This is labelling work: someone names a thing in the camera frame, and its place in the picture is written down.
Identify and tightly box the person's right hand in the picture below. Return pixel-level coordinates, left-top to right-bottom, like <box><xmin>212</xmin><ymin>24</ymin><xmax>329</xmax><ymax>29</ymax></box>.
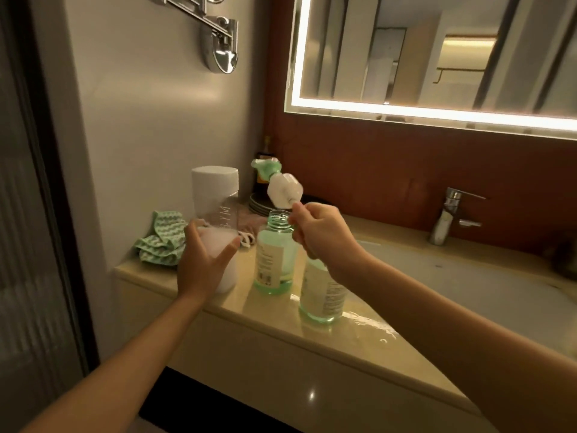
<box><xmin>288</xmin><ymin>202</ymin><xmax>365</xmax><ymax>284</ymax></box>

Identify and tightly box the person's left hand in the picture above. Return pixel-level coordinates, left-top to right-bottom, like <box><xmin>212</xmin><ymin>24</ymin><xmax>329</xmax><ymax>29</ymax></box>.
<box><xmin>177</xmin><ymin>219</ymin><xmax>243</xmax><ymax>302</ymax></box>

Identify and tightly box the clear bottle with white cap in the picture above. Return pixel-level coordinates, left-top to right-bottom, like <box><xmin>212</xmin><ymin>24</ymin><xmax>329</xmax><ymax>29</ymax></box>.
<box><xmin>191</xmin><ymin>166</ymin><xmax>240</xmax><ymax>294</ymax></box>

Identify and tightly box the white and green pump head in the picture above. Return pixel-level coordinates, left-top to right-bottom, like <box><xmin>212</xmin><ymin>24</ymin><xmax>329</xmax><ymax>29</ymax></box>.
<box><xmin>251</xmin><ymin>158</ymin><xmax>304</xmax><ymax>209</ymax></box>

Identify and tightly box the person's right forearm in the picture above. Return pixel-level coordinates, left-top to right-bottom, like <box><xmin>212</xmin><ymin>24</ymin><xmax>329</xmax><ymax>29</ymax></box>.
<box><xmin>325</xmin><ymin>253</ymin><xmax>577</xmax><ymax>433</ymax></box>

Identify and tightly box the person's left forearm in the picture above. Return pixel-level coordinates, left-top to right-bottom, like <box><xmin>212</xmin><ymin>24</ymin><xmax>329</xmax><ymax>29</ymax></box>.
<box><xmin>20</xmin><ymin>290</ymin><xmax>204</xmax><ymax>433</ymax></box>

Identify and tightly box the open green liquid bottle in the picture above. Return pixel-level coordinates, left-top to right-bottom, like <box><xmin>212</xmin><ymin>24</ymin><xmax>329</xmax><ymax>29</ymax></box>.
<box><xmin>253</xmin><ymin>209</ymin><xmax>298</xmax><ymax>296</ymax></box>

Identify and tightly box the stack of dark plates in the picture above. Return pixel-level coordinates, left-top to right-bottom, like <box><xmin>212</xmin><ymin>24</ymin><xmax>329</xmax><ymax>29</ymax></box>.
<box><xmin>248</xmin><ymin>193</ymin><xmax>274</xmax><ymax>218</ymax></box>

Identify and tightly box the green patterned cloth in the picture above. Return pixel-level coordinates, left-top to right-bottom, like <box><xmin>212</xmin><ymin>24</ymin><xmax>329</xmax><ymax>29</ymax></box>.
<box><xmin>134</xmin><ymin>210</ymin><xmax>189</xmax><ymax>266</ymax></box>

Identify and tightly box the dark glass bottle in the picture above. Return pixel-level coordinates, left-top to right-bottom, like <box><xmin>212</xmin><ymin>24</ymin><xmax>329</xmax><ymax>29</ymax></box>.
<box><xmin>254</xmin><ymin>136</ymin><xmax>276</xmax><ymax>196</ymax></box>

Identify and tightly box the beige vanity cabinet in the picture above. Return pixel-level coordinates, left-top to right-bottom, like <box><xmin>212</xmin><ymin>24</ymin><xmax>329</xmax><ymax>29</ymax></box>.
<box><xmin>114</xmin><ymin>254</ymin><xmax>501</xmax><ymax>433</ymax></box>

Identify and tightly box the chrome faucet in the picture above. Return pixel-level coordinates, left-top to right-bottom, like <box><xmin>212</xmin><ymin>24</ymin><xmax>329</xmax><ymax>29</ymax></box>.
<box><xmin>428</xmin><ymin>187</ymin><xmax>487</xmax><ymax>247</ymax></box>

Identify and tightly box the white sink basin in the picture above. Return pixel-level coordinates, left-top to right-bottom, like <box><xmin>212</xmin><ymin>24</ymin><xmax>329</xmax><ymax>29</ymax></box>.
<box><xmin>356</xmin><ymin>240</ymin><xmax>577</xmax><ymax>362</ymax></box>

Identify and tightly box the glass door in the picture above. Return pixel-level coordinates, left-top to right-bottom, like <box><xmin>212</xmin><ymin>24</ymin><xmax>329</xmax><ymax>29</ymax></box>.
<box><xmin>0</xmin><ymin>0</ymin><xmax>101</xmax><ymax>433</ymax></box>

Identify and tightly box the chrome wall rack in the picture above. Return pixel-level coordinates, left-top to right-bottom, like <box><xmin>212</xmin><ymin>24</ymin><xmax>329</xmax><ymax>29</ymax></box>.
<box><xmin>143</xmin><ymin>0</ymin><xmax>240</xmax><ymax>74</ymax></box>

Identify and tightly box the lit wall mirror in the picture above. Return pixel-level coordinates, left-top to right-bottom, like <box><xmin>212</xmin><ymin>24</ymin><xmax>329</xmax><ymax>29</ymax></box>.
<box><xmin>284</xmin><ymin>0</ymin><xmax>577</xmax><ymax>141</ymax></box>

